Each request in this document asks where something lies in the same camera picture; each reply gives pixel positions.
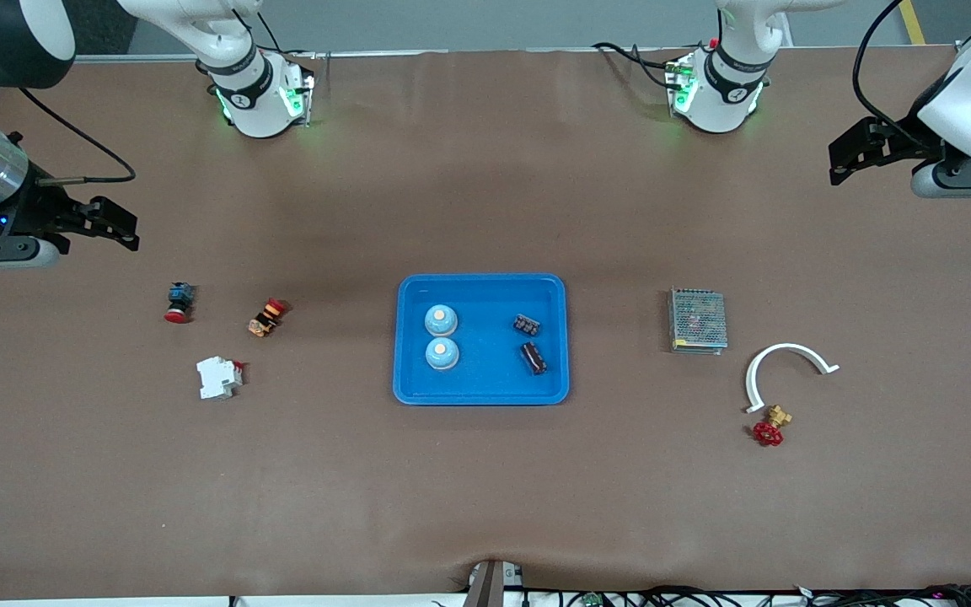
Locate light blue call bell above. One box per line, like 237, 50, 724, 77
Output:
425, 338, 460, 372
424, 303, 459, 338

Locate red push button blue body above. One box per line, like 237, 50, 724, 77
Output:
164, 282, 196, 324

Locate yellow floor tape strip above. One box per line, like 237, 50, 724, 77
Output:
899, 0, 929, 46

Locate red orange emergency button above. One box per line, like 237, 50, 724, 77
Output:
248, 298, 288, 338

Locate white circuit breaker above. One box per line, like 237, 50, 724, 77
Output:
196, 356, 245, 400

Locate white curved plastic arc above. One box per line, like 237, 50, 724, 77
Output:
745, 343, 840, 414

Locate metal mesh power supply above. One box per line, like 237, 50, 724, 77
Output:
668, 287, 728, 355

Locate blue plastic tray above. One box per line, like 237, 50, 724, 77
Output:
393, 273, 571, 406

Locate brown table cover sheet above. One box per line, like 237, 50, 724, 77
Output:
0, 46, 971, 601

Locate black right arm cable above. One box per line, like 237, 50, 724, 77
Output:
0, 84, 137, 185

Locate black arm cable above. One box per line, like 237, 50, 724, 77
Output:
0, 84, 137, 185
851, 0, 929, 153

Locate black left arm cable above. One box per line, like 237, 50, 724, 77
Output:
851, 0, 929, 153

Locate black base cables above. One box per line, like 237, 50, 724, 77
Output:
592, 40, 682, 90

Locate brass valve red handle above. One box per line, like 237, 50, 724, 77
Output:
752, 405, 793, 448

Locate grey metal bracket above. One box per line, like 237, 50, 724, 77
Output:
464, 559, 525, 607

